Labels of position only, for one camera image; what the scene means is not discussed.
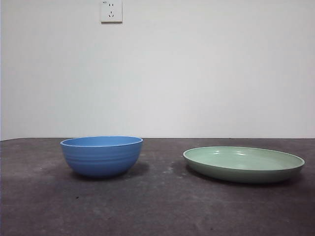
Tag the blue ribbed bowl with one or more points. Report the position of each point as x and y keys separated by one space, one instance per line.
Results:
x=101 y=162

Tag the green shallow plate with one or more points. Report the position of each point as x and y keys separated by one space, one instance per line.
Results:
x=243 y=172

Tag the white wall socket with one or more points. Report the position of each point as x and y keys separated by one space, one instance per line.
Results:
x=111 y=18

